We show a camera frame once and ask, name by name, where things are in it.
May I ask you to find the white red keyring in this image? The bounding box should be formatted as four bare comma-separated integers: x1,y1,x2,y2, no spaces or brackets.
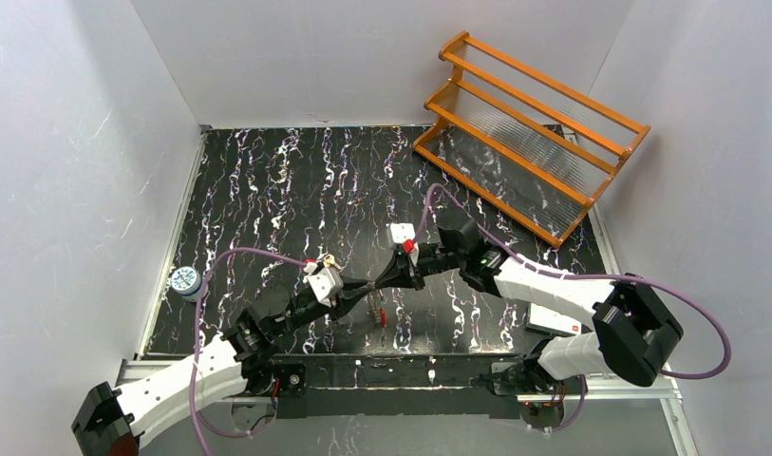
367,290,387,328

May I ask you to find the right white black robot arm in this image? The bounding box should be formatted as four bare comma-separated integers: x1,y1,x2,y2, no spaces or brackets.
375,219,683,391

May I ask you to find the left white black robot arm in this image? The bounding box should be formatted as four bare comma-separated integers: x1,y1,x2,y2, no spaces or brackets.
71,279,375,455

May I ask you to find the white box with red mark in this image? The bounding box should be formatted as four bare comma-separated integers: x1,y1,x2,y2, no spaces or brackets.
525,303,582,337

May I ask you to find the small blue white jar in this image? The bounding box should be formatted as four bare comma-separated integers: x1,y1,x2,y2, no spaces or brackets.
169,266,206,303

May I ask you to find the orange wooden rack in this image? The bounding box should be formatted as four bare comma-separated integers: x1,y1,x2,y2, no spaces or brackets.
413,31,650,247

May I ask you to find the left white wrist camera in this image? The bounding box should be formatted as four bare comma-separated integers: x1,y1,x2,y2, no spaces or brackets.
303,258,344,308

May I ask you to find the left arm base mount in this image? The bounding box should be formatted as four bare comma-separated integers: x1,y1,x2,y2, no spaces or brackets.
241,360,307,399

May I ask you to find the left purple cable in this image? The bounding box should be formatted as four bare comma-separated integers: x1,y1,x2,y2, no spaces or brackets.
190,247,311,456

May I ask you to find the purple cable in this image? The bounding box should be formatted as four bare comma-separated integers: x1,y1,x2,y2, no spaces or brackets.
421,182,733,432
190,247,311,456

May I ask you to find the aluminium frame rail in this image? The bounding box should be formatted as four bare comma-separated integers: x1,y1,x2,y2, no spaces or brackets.
117,353,679,398

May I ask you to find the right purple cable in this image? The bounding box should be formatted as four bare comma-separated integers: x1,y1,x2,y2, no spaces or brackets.
421,182,733,432

